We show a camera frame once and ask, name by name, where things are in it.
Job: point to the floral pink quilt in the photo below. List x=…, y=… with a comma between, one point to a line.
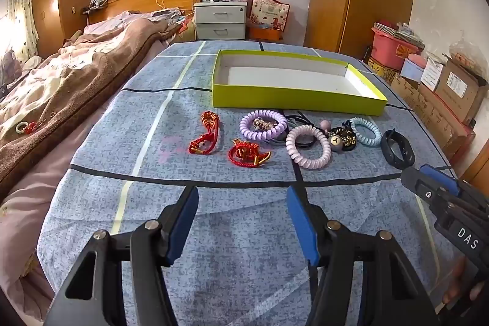
x=133, y=20

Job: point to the gold metal charm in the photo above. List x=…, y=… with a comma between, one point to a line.
x=263, y=123

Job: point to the wooden cabinet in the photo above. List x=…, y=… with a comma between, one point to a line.
x=477, y=169

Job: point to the orange box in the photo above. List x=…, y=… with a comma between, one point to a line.
x=265, y=34

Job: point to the pink plastic bin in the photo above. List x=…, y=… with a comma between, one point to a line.
x=389, y=49

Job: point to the clear plastic bag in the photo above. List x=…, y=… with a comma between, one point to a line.
x=464, y=58

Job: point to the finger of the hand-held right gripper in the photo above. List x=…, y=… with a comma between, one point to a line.
x=418, y=186
x=439, y=179

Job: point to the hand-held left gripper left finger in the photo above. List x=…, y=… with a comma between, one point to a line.
x=183, y=219

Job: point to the red gift bag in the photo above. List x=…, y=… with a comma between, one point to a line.
x=267, y=14

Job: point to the black smart band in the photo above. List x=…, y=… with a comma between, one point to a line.
x=393, y=158

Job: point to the light blue box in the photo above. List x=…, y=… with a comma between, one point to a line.
x=412, y=70

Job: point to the long cardboard box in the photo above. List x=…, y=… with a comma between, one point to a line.
x=431, y=112

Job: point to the yellow-green cardboard box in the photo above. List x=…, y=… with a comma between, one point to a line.
x=290, y=100

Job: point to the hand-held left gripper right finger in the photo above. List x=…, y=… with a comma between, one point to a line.
x=301, y=226

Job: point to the brown blanket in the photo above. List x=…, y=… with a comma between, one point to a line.
x=76, y=81

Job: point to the grey nightstand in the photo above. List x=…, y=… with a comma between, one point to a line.
x=219, y=20

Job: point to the person's right hand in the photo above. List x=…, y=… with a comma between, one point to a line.
x=458, y=284

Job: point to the yellow patterned box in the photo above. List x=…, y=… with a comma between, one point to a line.
x=384, y=72

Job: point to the white labelled box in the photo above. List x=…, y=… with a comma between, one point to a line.
x=431, y=74

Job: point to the floral curtain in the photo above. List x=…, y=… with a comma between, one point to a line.
x=21, y=13

